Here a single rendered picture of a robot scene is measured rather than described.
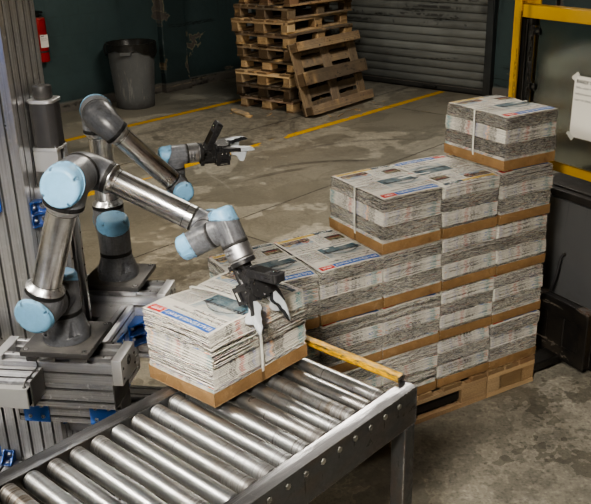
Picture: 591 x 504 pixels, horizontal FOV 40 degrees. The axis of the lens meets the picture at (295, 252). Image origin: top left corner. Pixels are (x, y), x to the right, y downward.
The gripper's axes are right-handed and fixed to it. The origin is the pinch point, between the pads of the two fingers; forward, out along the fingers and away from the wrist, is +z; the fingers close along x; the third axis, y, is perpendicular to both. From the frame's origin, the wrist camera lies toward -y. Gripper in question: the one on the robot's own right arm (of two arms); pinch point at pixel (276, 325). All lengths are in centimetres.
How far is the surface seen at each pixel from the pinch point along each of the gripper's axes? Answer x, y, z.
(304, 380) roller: -10.7, 11.6, 19.2
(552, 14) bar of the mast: -213, -4, -67
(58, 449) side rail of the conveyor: 56, 32, 6
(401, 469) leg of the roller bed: -23, 2, 54
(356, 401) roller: -11.2, -4.8, 28.6
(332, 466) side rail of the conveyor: 9.6, -9.4, 37.9
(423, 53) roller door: -739, 420, -181
